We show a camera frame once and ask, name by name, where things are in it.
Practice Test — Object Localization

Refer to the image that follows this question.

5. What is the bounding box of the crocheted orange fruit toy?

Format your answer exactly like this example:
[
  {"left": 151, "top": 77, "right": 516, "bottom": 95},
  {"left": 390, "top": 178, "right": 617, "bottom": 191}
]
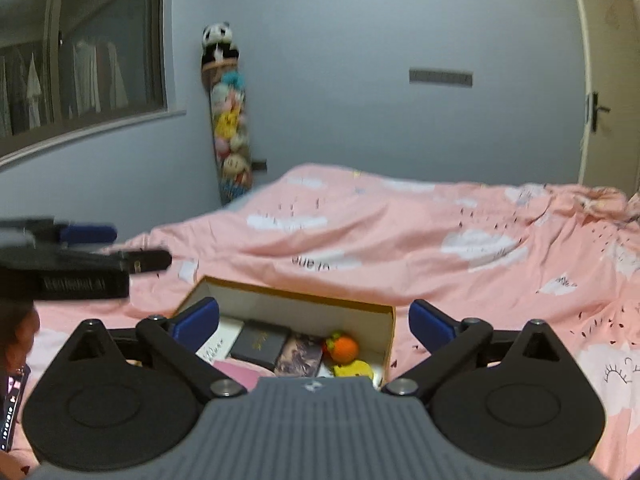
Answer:
[{"left": 324, "top": 330, "right": 360, "bottom": 365}]

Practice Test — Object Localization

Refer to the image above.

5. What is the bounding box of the white box with text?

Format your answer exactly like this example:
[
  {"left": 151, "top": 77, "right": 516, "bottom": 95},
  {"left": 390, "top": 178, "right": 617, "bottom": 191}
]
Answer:
[{"left": 195, "top": 316, "right": 244, "bottom": 364}]

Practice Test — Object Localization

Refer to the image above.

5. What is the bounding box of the pink flat case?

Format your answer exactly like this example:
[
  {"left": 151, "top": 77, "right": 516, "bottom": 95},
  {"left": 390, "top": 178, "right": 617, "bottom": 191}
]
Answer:
[{"left": 213, "top": 359, "right": 274, "bottom": 391}]

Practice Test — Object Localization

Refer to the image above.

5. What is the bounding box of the black box gold lettering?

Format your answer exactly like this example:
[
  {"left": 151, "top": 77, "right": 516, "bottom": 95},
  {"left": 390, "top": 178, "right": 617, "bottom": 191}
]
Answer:
[{"left": 229, "top": 320, "right": 291, "bottom": 370}]

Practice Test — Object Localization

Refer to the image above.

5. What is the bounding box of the orange cardboard storage box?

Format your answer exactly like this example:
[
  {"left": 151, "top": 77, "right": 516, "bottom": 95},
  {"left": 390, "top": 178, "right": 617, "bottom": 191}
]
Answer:
[{"left": 177, "top": 276, "right": 396, "bottom": 388}]

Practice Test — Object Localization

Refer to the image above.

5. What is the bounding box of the smartphone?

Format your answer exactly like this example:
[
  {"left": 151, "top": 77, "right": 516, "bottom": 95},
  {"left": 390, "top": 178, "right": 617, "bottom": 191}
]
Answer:
[{"left": 0, "top": 364, "right": 30, "bottom": 452}]

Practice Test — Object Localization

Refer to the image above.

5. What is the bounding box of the illustrated art card box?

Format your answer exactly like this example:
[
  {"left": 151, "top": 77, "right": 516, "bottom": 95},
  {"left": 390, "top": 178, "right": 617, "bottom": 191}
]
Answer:
[{"left": 273, "top": 334, "right": 323, "bottom": 377}]

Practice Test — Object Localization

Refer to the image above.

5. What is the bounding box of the pink patterned bed quilt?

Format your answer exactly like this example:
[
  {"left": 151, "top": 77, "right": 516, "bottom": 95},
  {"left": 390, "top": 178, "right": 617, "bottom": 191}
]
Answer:
[{"left": 26, "top": 165, "right": 639, "bottom": 479}]

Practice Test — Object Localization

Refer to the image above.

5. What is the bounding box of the hanging plush toy organizer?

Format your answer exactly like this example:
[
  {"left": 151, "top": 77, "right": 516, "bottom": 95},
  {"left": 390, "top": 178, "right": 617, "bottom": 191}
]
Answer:
[{"left": 202, "top": 58, "right": 253, "bottom": 205}]

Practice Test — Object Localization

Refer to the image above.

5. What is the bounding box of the panda plush on organizer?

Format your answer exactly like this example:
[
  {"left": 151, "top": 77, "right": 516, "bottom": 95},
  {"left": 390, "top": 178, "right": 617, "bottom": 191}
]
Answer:
[{"left": 201, "top": 22, "right": 240, "bottom": 66}]

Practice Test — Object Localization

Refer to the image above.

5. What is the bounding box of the beige door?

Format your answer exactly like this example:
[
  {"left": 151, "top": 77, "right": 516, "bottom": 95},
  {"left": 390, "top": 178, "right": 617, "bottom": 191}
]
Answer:
[{"left": 577, "top": 0, "right": 639, "bottom": 196}]

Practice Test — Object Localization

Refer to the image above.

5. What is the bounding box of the window with grey frame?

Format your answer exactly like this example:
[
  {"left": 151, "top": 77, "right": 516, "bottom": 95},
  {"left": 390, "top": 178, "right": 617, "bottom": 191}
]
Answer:
[{"left": 1, "top": 0, "right": 170, "bottom": 166}]

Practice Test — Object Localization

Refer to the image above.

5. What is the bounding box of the grey wall switch panel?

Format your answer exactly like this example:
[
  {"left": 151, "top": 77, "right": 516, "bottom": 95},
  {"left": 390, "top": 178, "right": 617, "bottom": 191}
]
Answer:
[{"left": 409, "top": 68, "right": 473, "bottom": 88}]

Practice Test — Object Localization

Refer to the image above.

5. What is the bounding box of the black door handle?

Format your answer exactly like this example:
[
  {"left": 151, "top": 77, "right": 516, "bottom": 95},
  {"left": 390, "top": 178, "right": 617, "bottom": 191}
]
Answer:
[{"left": 588, "top": 91, "right": 611, "bottom": 133}]

